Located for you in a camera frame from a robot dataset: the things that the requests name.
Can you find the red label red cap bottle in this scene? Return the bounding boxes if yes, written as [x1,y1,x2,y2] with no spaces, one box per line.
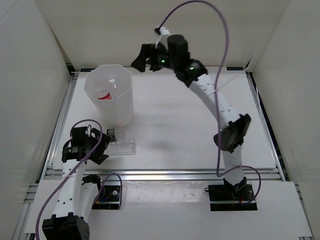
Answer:
[94,86,113,100]

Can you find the aluminium frame rail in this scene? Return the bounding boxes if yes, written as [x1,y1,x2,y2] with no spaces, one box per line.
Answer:
[40,167,286,181]

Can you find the white octagonal plastic bin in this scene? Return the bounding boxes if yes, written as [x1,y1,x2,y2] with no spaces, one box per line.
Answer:
[84,64,134,127]

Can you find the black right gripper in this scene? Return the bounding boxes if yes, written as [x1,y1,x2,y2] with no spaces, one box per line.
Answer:
[131,42,179,73]

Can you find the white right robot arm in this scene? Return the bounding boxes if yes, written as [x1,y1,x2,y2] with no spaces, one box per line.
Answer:
[131,34,251,200]

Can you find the black label black cap bottle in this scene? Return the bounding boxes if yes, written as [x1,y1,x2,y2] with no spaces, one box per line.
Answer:
[106,128,126,141]

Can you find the blue label clear bottle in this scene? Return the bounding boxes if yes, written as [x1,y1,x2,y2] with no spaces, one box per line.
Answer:
[108,79,120,100]

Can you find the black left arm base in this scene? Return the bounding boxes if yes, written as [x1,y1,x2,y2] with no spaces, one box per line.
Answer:
[91,185,122,210]

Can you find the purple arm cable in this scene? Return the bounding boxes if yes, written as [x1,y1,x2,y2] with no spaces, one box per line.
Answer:
[153,1,262,205]
[34,119,123,240]

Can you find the clear bottle white cap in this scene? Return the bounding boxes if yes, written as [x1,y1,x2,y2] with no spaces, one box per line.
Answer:
[105,139,136,156]

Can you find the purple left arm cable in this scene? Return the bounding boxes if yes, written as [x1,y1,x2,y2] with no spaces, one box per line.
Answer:
[34,119,123,240]

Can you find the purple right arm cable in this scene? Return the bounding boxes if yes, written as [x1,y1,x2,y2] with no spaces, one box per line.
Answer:
[153,1,262,205]

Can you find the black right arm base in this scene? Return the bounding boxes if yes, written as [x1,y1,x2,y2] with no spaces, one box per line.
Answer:
[204,184,258,212]

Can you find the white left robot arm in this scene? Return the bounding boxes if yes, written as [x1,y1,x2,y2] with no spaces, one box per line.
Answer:
[37,126,111,240]

